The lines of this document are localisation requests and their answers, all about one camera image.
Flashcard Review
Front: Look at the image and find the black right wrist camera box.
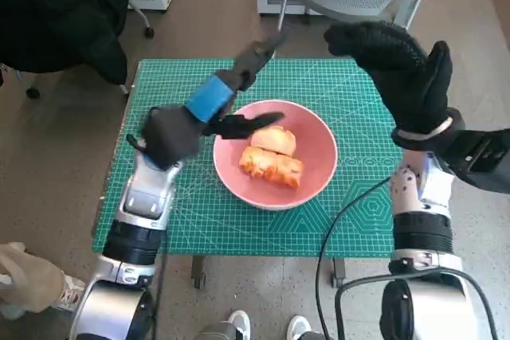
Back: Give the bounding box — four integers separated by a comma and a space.
432, 127, 510, 194

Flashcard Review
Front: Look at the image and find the rectangular toy bread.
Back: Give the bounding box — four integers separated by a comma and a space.
237, 146, 304, 190

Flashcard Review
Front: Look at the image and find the round toy bread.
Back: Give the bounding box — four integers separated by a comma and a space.
249, 125, 298, 157

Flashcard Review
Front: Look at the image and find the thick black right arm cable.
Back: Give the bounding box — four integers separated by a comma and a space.
333, 268, 499, 340

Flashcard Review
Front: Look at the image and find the person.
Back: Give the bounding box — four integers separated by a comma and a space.
0, 0, 129, 87

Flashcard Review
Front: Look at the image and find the pink bowl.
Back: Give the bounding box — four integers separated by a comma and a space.
213, 100, 339, 213

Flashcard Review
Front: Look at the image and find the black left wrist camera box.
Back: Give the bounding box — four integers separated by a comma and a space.
126, 104, 204, 170

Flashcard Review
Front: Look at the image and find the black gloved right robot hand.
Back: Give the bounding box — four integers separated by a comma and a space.
323, 20, 455, 136

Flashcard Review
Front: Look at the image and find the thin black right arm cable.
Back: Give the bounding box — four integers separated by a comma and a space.
316, 175, 394, 340

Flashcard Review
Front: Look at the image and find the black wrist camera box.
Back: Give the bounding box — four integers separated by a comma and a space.
126, 104, 204, 170
432, 127, 510, 194

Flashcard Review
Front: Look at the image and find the white shoe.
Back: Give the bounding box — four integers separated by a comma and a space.
286, 315, 312, 340
226, 310, 252, 340

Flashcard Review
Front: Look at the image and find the green cutting mat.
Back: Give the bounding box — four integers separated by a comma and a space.
92, 57, 406, 258

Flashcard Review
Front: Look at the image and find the black table leg caster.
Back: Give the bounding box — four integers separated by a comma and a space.
329, 256, 347, 288
190, 256, 207, 290

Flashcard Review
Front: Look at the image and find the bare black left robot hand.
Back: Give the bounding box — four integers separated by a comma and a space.
183, 29, 292, 141

